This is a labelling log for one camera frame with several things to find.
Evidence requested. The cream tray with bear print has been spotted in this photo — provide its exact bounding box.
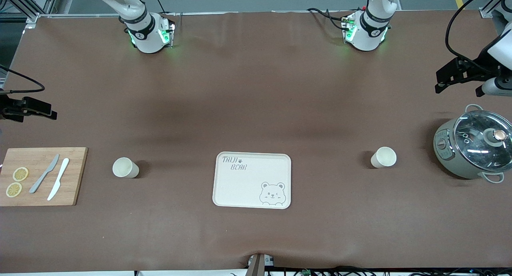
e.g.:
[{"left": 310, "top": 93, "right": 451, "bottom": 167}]
[{"left": 212, "top": 152, "right": 292, "bottom": 210}]

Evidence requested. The aluminium frame post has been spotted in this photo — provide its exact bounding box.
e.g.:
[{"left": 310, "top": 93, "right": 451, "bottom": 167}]
[
  {"left": 0, "top": 0, "right": 61, "bottom": 24},
  {"left": 479, "top": 0, "right": 512, "bottom": 19}
]

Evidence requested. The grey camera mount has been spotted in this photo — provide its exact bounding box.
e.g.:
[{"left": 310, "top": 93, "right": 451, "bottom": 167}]
[{"left": 247, "top": 253, "right": 275, "bottom": 276}]

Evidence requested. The grey plastic knife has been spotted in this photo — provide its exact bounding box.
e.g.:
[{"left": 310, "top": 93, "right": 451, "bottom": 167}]
[{"left": 29, "top": 154, "right": 60, "bottom": 194}]

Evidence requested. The white IKEA cup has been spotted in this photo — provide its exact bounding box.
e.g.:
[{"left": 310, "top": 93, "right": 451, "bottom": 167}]
[
  {"left": 112, "top": 157, "right": 140, "bottom": 179},
  {"left": 370, "top": 147, "right": 397, "bottom": 168}
]

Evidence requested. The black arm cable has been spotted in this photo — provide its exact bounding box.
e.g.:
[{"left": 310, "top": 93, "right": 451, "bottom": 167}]
[
  {"left": 0, "top": 65, "right": 46, "bottom": 94},
  {"left": 445, "top": 0, "right": 512, "bottom": 74}
]

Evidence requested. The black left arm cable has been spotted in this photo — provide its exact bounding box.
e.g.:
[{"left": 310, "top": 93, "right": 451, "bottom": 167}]
[{"left": 445, "top": 0, "right": 512, "bottom": 74}]

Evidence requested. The black base cable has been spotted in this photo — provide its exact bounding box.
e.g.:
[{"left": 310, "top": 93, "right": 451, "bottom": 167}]
[
  {"left": 306, "top": 7, "right": 362, "bottom": 31},
  {"left": 149, "top": 0, "right": 177, "bottom": 16}
]

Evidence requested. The white plastic knife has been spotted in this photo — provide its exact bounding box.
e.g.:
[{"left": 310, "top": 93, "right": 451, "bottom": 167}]
[{"left": 47, "top": 158, "right": 70, "bottom": 201}]

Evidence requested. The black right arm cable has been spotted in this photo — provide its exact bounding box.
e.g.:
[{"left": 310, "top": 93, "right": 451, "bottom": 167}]
[{"left": 0, "top": 65, "right": 46, "bottom": 94}]

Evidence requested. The wooden cutting board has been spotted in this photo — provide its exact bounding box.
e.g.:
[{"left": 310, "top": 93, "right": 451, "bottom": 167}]
[{"left": 0, "top": 147, "right": 88, "bottom": 207}]

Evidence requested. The glass pot lid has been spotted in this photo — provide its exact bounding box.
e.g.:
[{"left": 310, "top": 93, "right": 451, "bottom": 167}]
[{"left": 453, "top": 110, "right": 512, "bottom": 173}]

